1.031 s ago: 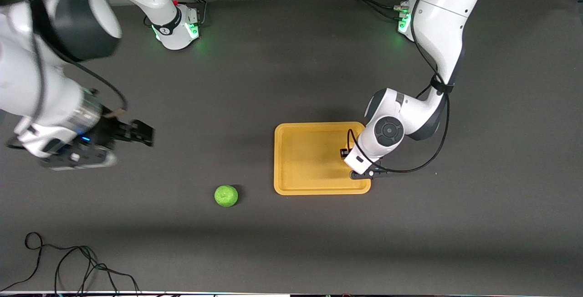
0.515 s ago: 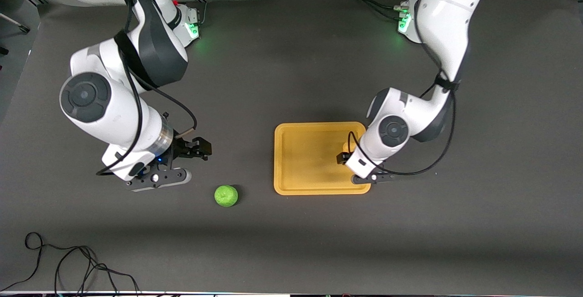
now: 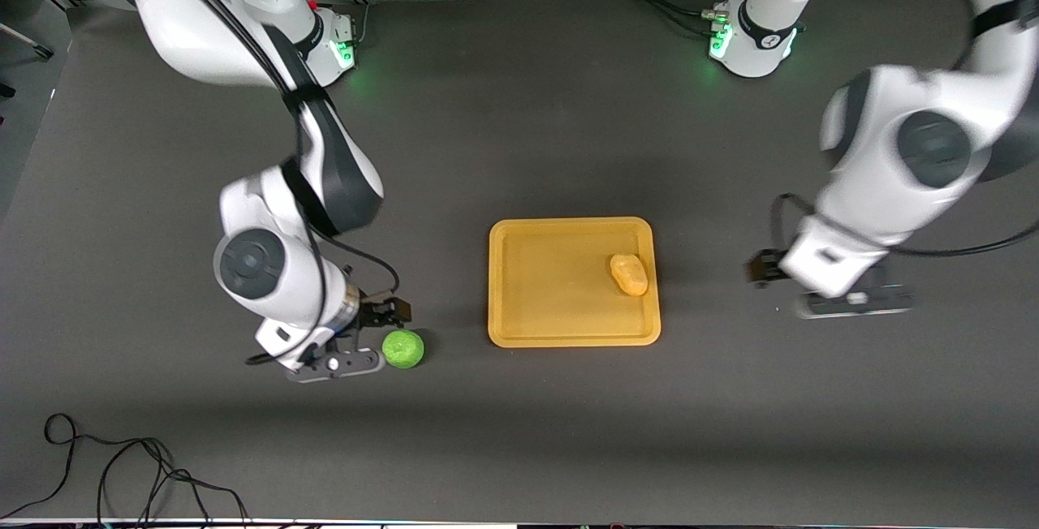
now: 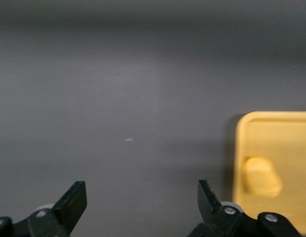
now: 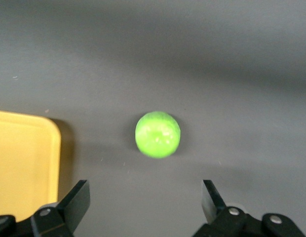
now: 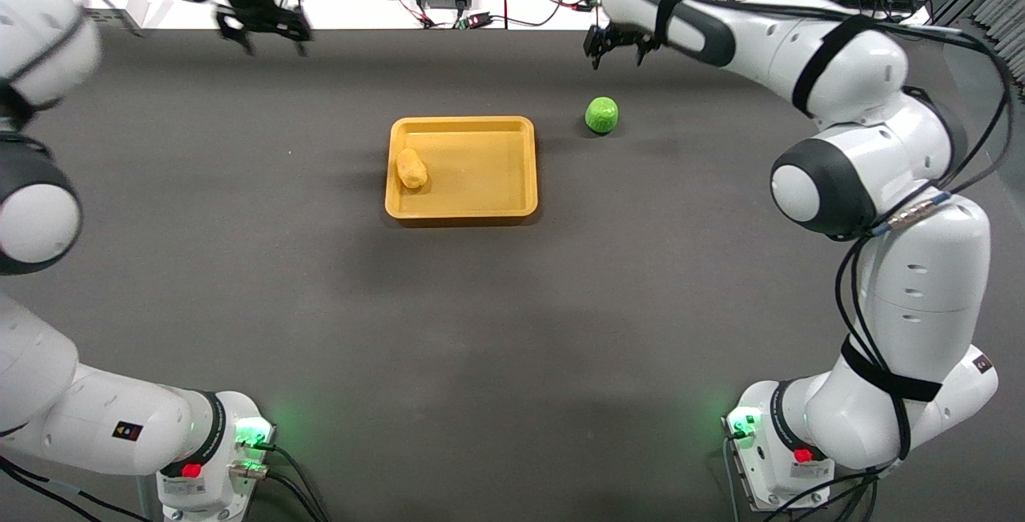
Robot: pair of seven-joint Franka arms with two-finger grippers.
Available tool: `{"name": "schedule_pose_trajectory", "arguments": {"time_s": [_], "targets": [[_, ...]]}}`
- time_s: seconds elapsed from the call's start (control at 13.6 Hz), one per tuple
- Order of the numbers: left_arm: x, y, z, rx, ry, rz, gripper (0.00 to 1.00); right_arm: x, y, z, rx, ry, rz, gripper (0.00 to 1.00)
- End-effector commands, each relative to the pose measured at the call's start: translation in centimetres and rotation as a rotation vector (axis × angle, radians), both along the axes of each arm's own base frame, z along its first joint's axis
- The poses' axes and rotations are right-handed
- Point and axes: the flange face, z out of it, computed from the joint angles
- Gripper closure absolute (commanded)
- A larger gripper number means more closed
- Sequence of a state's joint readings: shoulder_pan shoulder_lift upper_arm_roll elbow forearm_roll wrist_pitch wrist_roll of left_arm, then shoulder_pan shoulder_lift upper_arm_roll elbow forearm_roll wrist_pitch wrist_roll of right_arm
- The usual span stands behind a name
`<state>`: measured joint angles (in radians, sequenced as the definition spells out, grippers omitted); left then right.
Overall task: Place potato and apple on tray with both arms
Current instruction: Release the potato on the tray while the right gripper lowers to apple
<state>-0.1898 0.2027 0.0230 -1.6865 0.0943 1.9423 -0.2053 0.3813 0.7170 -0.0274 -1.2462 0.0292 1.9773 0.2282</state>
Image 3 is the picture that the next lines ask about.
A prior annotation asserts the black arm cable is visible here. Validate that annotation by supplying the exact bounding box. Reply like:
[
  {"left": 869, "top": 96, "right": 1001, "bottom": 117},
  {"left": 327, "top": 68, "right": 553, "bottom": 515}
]
[
  {"left": 122, "top": 0, "right": 401, "bottom": 296},
  {"left": 770, "top": 192, "right": 1039, "bottom": 259}
]

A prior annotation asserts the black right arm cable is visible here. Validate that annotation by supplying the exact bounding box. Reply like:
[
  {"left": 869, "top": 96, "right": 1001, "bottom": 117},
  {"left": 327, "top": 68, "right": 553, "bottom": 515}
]
[{"left": 122, "top": 0, "right": 401, "bottom": 296}]

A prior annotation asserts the green apple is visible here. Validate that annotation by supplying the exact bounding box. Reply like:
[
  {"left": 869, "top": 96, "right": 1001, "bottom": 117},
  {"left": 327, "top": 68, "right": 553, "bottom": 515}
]
[{"left": 382, "top": 329, "right": 425, "bottom": 369}]

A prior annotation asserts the thin black loose cable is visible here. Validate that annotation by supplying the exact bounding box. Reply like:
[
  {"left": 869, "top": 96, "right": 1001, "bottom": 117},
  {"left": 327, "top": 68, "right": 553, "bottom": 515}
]
[{"left": 0, "top": 413, "right": 249, "bottom": 525}]

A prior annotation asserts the black base cable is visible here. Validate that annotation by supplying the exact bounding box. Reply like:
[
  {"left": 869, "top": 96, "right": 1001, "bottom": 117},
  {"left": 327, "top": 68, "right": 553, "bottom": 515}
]
[
  {"left": 304, "top": 0, "right": 371, "bottom": 45},
  {"left": 613, "top": 0, "right": 725, "bottom": 37}
]

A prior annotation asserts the black left base cable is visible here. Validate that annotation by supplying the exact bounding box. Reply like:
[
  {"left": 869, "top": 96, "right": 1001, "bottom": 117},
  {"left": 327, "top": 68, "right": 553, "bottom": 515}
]
[{"left": 613, "top": 0, "right": 725, "bottom": 37}]

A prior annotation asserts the yellow plastic tray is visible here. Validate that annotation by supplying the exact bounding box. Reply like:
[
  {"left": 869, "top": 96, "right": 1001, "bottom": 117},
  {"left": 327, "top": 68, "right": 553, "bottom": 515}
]
[{"left": 488, "top": 217, "right": 662, "bottom": 348}]

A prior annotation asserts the yellow potato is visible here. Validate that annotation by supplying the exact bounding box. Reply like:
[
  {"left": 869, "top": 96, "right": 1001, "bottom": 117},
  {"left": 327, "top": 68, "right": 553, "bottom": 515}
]
[{"left": 610, "top": 253, "right": 649, "bottom": 297}]

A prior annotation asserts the grey metal stand leg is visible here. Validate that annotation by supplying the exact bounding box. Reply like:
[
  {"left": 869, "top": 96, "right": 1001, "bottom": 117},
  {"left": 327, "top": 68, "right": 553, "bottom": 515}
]
[{"left": 0, "top": 22, "right": 54, "bottom": 61}]

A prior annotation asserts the black right base cable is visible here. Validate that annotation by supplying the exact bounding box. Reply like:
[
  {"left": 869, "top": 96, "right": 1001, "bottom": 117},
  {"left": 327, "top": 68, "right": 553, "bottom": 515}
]
[{"left": 304, "top": 0, "right": 371, "bottom": 45}]

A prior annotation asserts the dark grey table mat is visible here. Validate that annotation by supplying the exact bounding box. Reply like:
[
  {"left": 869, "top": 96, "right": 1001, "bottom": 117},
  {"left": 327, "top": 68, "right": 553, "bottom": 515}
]
[{"left": 0, "top": 0, "right": 1039, "bottom": 523}]

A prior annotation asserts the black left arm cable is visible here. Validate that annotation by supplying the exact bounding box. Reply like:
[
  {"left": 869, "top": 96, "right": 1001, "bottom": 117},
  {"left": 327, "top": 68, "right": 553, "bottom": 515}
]
[{"left": 770, "top": 192, "right": 1039, "bottom": 259}]

